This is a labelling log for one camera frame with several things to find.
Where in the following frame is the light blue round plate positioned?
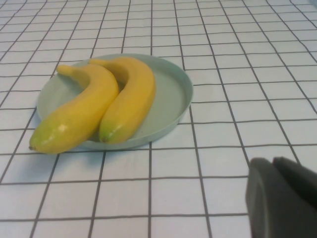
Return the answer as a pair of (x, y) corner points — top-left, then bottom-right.
(36, 53), (194, 151)

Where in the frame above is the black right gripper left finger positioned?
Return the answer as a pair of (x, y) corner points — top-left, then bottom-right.
(245, 157), (317, 238)

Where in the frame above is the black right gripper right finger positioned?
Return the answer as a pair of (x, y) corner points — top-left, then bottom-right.
(272, 156), (317, 208)

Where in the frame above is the white black-grid tablecloth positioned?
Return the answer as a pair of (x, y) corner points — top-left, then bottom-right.
(0, 0), (317, 238)

